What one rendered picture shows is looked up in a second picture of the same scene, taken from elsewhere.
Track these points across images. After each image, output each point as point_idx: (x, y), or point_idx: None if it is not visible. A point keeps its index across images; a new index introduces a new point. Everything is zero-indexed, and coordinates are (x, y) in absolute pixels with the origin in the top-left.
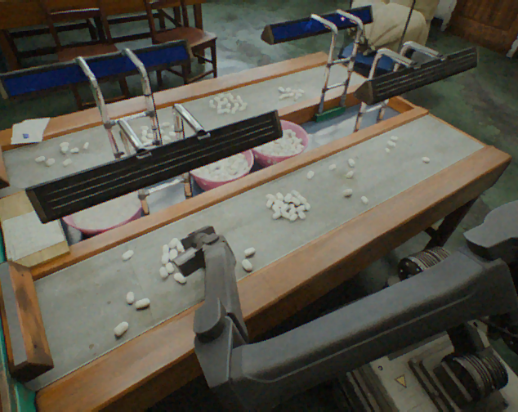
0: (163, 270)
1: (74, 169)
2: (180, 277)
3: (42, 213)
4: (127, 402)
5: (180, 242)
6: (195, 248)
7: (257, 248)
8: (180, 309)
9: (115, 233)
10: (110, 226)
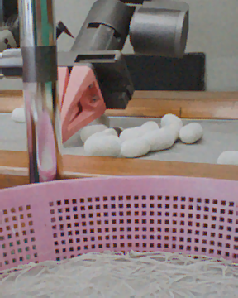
0: (190, 123)
1: None
2: (173, 115)
3: None
4: None
5: (122, 60)
6: (132, 16)
7: (2, 122)
8: (217, 122)
9: (231, 175)
10: (232, 180)
